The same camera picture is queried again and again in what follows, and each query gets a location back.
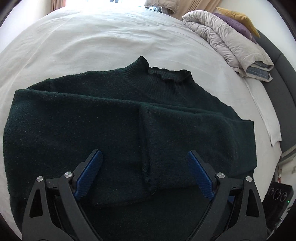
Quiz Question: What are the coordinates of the dark green knit sweater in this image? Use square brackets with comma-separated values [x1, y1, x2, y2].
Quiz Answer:
[3, 57, 257, 240]

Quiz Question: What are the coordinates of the dark grey upholstered headboard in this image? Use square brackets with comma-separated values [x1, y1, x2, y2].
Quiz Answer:
[255, 33, 295, 156]

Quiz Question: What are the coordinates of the folded beige grey duvet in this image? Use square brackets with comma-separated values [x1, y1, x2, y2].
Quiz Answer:
[182, 10, 274, 82]

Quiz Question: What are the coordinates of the white bed sheet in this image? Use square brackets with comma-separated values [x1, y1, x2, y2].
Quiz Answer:
[0, 6, 283, 239]

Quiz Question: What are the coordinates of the purple cushion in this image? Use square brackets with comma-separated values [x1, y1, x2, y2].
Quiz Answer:
[213, 13, 256, 43]

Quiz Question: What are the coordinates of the mustard yellow cushion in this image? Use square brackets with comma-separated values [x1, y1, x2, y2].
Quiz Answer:
[216, 7, 260, 38]

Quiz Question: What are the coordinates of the beige left curtain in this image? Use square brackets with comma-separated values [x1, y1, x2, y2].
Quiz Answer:
[51, 0, 66, 12]

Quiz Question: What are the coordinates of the beige curtain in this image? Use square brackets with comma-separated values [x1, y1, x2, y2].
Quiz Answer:
[172, 0, 221, 20]
[51, 0, 66, 12]

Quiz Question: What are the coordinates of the beige right curtain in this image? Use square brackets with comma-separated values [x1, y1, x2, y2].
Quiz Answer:
[172, 0, 221, 20]

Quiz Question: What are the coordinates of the beige puffer jacket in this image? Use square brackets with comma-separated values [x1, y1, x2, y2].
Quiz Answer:
[144, 0, 180, 15]

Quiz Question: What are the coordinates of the black camera box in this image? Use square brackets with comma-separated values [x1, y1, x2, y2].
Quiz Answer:
[262, 182, 293, 234]

